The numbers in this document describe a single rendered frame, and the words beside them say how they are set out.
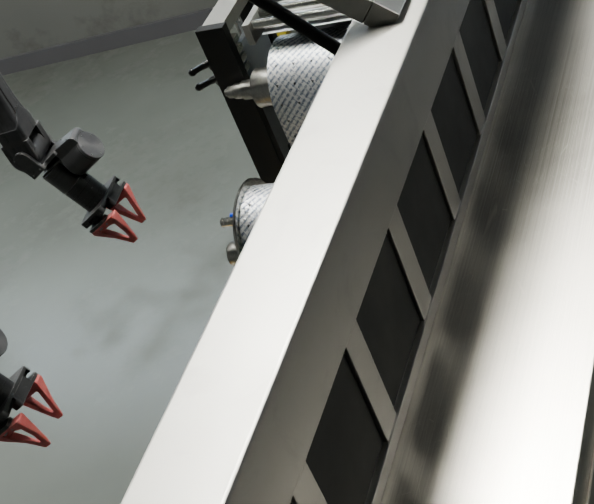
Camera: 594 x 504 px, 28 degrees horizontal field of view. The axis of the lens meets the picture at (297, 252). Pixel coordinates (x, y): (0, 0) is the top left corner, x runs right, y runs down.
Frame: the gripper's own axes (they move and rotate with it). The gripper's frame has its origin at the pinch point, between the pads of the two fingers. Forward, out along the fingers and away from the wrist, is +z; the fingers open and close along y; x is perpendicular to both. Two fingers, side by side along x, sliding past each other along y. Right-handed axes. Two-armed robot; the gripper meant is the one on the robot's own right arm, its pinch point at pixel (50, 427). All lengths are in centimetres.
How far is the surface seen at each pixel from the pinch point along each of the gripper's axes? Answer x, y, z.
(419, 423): -86, -44, 3
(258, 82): -50, 39, -8
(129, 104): 162, 290, 29
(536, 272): -95, -25, 8
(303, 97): -57, 32, -3
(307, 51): -61, 37, -6
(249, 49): -46, 50, -10
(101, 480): 112, 82, 57
